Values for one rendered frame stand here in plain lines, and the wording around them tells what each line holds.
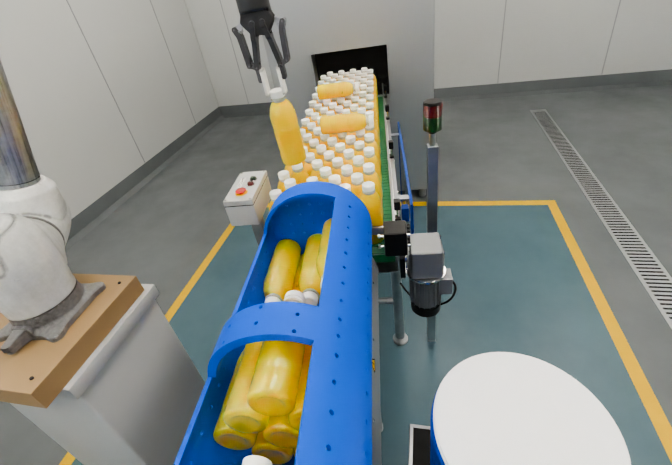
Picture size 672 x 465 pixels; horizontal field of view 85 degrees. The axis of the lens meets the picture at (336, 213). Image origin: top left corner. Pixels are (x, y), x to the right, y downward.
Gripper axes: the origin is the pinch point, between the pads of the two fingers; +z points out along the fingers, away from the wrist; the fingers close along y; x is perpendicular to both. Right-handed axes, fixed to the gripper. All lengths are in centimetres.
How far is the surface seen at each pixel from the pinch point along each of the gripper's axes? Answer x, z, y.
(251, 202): 0.7, 35.7, -17.5
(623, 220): 117, 150, 177
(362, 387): -65, 32, 20
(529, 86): 388, 141, 208
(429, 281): -3, 73, 37
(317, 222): -15.7, 34.7, 6.4
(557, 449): -68, 44, 48
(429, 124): 25, 27, 42
